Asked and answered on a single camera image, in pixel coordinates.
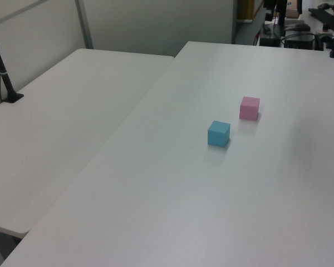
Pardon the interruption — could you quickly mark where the white side table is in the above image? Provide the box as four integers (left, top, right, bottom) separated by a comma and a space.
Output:
0, 48, 175, 240

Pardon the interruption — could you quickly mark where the pink cube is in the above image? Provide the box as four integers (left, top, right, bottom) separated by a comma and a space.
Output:
239, 96, 261, 121

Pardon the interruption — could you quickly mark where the black electronics box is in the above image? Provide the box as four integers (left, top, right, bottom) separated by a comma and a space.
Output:
284, 32, 316, 51

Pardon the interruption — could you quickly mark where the black keyboard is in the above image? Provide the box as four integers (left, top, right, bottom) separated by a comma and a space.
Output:
308, 6, 334, 32

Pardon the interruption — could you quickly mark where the black monitor stand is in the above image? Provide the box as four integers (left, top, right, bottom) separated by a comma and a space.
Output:
272, 0, 288, 38

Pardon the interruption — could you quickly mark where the black camera pole with base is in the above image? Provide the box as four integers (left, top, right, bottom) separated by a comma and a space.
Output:
0, 22, 24, 104

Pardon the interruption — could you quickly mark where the blue cube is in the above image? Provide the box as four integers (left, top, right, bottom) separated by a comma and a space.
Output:
207, 120, 231, 147

